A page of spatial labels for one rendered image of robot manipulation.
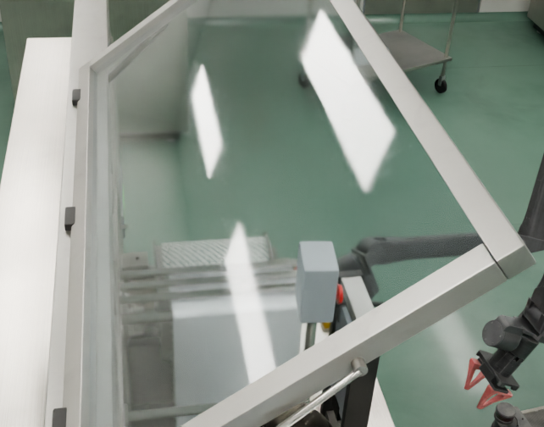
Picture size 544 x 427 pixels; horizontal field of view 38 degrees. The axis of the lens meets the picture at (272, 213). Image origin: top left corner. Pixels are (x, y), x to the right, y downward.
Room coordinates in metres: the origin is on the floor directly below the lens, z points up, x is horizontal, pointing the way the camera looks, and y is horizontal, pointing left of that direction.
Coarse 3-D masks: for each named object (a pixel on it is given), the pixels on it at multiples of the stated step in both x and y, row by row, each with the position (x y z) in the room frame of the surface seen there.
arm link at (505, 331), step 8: (496, 320) 1.28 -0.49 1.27; (504, 320) 1.27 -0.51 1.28; (512, 320) 1.28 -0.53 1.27; (520, 320) 1.30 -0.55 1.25; (528, 320) 1.32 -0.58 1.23; (488, 328) 1.28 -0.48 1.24; (496, 328) 1.26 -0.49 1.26; (504, 328) 1.25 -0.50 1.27; (512, 328) 1.25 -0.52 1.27; (520, 328) 1.26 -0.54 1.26; (528, 328) 1.28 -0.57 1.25; (488, 336) 1.26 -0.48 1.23; (496, 336) 1.25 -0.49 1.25; (504, 336) 1.24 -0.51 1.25; (512, 336) 1.25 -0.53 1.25; (536, 336) 1.26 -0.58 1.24; (488, 344) 1.25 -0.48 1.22; (496, 344) 1.23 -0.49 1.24; (504, 344) 1.24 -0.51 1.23; (512, 344) 1.25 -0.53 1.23
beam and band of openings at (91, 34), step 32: (96, 0) 1.98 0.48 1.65; (96, 32) 1.77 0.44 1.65; (64, 160) 1.20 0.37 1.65; (64, 192) 1.10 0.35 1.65; (64, 224) 0.99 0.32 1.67; (64, 256) 0.93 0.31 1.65; (64, 288) 0.86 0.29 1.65; (64, 320) 0.79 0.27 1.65; (64, 352) 0.73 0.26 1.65; (64, 416) 0.62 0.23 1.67
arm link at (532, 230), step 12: (540, 168) 1.82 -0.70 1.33; (540, 180) 1.78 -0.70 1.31; (540, 192) 1.76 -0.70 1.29; (540, 204) 1.74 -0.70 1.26; (528, 216) 1.74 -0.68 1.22; (540, 216) 1.73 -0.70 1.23; (528, 228) 1.71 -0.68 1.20; (540, 228) 1.71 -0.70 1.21; (528, 240) 1.68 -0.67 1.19; (540, 240) 1.69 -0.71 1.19
